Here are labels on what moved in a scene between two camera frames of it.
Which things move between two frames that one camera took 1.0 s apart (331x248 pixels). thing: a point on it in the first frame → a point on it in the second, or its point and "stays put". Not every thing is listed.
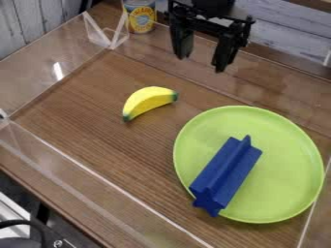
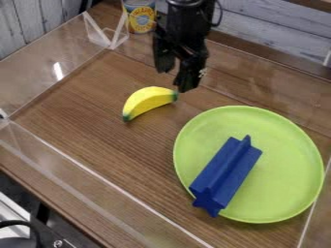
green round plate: [285, 179] stays put
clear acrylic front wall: [110, 215] stays put
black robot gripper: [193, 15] → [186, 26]
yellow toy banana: [146, 98] stays put
